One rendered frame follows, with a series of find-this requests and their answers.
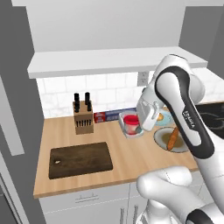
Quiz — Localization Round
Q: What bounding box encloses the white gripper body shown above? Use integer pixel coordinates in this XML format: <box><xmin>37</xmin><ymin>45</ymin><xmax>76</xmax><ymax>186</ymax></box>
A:
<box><xmin>141</xmin><ymin>101</ymin><xmax>161</xmax><ymax>132</ymax></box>

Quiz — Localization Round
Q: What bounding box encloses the dark wooden cutting board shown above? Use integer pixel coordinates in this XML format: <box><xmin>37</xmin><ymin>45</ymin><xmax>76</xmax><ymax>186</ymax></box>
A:
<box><xmin>47</xmin><ymin>141</ymin><xmax>114</xmax><ymax>180</ymax></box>

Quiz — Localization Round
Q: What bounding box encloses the pale blue plate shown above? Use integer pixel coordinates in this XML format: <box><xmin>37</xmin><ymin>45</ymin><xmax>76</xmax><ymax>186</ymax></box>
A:
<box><xmin>154</xmin><ymin>110</ymin><xmax>174</xmax><ymax>127</ymax></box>

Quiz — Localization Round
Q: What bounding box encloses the white square tray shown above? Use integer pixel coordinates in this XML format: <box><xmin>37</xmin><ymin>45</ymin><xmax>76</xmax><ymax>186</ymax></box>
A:
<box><xmin>118</xmin><ymin>111</ymin><xmax>144</xmax><ymax>139</ymax></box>

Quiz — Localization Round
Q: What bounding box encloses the long orange pastry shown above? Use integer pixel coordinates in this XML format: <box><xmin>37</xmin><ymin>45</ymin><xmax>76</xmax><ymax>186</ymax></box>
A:
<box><xmin>166</xmin><ymin>127</ymin><xmax>179</xmax><ymax>151</ymax></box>

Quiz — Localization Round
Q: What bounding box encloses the red and blue foil box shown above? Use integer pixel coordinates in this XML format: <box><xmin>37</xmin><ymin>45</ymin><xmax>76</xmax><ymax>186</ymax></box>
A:
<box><xmin>93</xmin><ymin>107</ymin><xmax>137</xmax><ymax>124</ymax></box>

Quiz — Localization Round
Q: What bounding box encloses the black hob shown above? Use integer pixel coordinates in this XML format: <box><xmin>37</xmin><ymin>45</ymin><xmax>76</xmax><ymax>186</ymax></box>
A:
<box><xmin>194</xmin><ymin>101</ymin><xmax>224</xmax><ymax>140</ymax></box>

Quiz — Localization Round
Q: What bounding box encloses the wooden knife block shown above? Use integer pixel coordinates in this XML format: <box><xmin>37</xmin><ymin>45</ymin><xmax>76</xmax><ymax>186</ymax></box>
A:
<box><xmin>72</xmin><ymin>92</ymin><xmax>95</xmax><ymax>136</ymax></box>

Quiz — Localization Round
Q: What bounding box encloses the white cupboard door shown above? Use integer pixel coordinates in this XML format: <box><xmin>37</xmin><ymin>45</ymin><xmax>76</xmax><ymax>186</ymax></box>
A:
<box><xmin>129</xmin><ymin>194</ymin><xmax>148</xmax><ymax>224</ymax></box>
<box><xmin>43</xmin><ymin>199</ymin><xmax>130</xmax><ymax>224</ymax></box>

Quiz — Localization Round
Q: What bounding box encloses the white drawer front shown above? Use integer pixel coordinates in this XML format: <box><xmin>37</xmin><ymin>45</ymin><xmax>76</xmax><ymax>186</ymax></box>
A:
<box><xmin>38</xmin><ymin>183</ymin><xmax>131</xmax><ymax>217</ymax></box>

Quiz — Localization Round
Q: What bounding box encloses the grey tall fridge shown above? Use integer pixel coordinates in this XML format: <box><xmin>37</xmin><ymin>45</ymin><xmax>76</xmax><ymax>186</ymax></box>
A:
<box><xmin>0</xmin><ymin>0</ymin><xmax>46</xmax><ymax>224</ymax></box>

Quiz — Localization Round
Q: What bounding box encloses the grey wall socket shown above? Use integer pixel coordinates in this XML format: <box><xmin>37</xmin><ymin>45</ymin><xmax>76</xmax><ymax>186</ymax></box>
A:
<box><xmin>136</xmin><ymin>71</ymin><xmax>150</xmax><ymax>88</ymax></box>

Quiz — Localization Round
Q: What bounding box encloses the white wall cabinet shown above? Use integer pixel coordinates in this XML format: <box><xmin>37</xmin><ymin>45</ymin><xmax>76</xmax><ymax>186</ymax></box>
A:
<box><xmin>11</xmin><ymin>0</ymin><xmax>209</xmax><ymax>80</ymax></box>

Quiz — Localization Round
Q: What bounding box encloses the grey cupboard door handle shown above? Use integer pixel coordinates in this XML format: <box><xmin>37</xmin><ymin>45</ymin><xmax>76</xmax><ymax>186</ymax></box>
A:
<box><xmin>119</xmin><ymin>206</ymin><xmax>126</xmax><ymax>224</ymax></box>
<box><xmin>132</xmin><ymin>204</ymin><xmax>139</xmax><ymax>224</ymax></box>

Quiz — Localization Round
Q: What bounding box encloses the grey drawer handle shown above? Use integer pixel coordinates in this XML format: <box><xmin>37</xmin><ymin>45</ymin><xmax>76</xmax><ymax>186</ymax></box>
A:
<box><xmin>74</xmin><ymin>193</ymin><xmax>100</xmax><ymax>204</ymax></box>

